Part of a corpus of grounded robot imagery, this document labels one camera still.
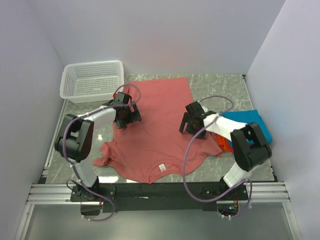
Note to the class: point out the salmon pink t shirt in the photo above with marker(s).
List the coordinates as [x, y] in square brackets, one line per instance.
[152, 148]

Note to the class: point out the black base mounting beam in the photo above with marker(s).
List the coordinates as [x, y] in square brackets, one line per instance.
[119, 197]

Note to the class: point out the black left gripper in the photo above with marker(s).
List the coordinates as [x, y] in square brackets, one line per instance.
[134, 116]

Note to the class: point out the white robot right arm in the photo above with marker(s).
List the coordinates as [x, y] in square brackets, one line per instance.
[250, 147]

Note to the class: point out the blue folded t shirt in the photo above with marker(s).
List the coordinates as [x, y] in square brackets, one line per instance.
[249, 116]

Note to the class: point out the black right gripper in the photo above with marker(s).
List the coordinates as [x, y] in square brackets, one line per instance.
[187, 119]

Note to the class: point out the orange folded t shirt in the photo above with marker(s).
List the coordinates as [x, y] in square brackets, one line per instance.
[223, 143]

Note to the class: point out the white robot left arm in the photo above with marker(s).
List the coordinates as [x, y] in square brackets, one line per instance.
[75, 136]

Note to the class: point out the white perforated plastic basket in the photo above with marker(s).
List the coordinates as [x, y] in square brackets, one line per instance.
[91, 81]

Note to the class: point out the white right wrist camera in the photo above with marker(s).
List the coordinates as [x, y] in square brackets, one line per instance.
[204, 109]

